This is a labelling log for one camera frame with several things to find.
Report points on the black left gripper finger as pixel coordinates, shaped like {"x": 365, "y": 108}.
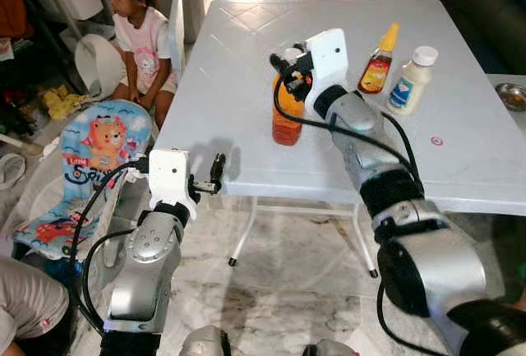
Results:
{"x": 219, "y": 171}

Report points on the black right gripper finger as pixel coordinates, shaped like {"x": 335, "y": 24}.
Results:
{"x": 278, "y": 61}
{"x": 296, "y": 90}

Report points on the orange juice bottle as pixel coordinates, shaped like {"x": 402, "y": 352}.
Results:
{"x": 286, "y": 130}

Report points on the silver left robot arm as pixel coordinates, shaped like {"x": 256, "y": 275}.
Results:
{"x": 152, "y": 245}

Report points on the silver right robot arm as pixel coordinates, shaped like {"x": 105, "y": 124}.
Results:
{"x": 427, "y": 265}

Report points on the large white plastic table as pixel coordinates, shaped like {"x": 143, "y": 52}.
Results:
{"x": 246, "y": 43}

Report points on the yellow-capped honey bottle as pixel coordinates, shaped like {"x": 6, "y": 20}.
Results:
{"x": 376, "y": 72}

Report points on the white plastic chair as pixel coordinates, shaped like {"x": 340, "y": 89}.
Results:
{"x": 176, "y": 35}

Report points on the blue baby bouncer seat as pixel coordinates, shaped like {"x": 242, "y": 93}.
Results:
{"x": 103, "y": 142}

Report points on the white mayonnaise bottle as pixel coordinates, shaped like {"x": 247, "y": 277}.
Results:
{"x": 408, "y": 89}

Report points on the curly-haired child in pink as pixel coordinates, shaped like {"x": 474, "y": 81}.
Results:
{"x": 144, "y": 39}

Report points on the small round red sticker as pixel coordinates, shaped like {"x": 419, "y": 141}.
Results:
{"x": 436, "y": 140}

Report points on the white round plastic seat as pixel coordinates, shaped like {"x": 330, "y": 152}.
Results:
{"x": 99, "y": 64}

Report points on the yellow toy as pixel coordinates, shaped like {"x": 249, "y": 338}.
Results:
{"x": 64, "y": 101}

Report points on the small white side table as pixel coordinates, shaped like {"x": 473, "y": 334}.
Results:
{"x": 514, "y": 117}

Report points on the dark sofa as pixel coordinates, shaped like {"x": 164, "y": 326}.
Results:
{"x": 485, "y": 11}

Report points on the small metal bowl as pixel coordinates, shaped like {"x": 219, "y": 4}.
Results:
{"x": 511, "y": 97}

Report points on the person in grey shorts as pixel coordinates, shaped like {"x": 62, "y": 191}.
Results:
{"x": 29, "y": 307}

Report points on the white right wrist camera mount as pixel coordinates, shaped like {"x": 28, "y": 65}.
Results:
{"x": 329, "y": 56}

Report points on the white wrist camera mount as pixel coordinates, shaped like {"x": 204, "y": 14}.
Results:
{"x": 329, "y": 56}
{"x": 168, "y": 175}

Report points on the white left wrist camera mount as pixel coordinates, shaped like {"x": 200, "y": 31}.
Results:
{"x": 168, "y": 175}

